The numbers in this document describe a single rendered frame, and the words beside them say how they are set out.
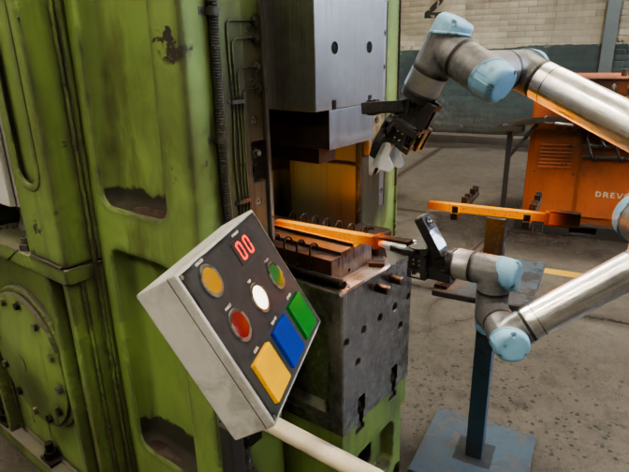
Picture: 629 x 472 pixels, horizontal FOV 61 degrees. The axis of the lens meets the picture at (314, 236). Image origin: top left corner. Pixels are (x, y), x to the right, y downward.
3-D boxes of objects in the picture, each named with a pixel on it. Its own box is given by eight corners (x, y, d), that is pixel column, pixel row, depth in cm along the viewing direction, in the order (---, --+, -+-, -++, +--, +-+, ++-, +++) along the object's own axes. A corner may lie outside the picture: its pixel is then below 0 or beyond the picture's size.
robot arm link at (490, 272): (511, 301, 120) (514, 266, 117) (464, 289, 126) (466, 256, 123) (522, 288, 126) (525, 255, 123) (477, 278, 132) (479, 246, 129)
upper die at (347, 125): (373, 139, 144) (373, 103, 141) (329, 150, 129) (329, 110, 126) (259, 128, 168) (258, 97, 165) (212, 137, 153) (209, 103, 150)
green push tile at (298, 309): (317, 320, 109) (299, 290, 107) (308, 338, 102) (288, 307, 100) (310, 323, 110) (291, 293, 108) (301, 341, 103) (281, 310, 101)
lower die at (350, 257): (371, 260, 155) (372, 233, 153) (330, 284, 141) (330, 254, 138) (266, 234, 180) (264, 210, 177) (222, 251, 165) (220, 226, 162)
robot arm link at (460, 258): (466, 257, 124) (479, 246, 130) (447, 253, 126) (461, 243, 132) (464, 286, 126) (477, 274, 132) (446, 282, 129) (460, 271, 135)
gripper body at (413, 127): (403, 158, 110) (431, 107, 103) (373, 136, 113) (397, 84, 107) (421, 152, 116) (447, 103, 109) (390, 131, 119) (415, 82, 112)
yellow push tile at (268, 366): (292, 375, 91) (269, 340, 89) (280, 402, 83) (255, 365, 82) (283, 379, 91) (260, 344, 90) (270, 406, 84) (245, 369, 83)
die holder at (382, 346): (407, 375, 177) (413, 250, 163) (343, 437, 149) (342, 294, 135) (282, 327, 210) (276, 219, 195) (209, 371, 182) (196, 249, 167)
